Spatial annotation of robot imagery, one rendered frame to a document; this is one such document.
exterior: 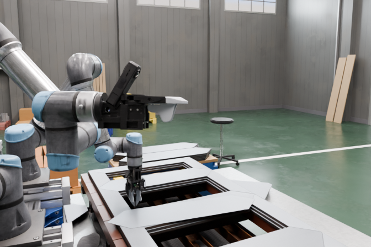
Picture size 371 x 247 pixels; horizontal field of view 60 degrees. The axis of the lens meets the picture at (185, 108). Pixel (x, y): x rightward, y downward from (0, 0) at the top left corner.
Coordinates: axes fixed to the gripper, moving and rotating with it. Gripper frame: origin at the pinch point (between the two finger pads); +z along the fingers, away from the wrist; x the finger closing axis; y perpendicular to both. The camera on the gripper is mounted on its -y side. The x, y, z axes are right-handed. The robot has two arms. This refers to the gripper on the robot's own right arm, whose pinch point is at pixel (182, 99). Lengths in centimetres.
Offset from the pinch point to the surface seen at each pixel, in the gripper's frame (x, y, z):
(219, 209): -80, 50, 11
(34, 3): -737, -273, -468
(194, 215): -73, 51, -1
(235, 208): -82, 50, 19
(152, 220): -66, 52, -19
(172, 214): -73, 51, -11
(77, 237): -81, 67, -60
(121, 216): -68, 52, -34
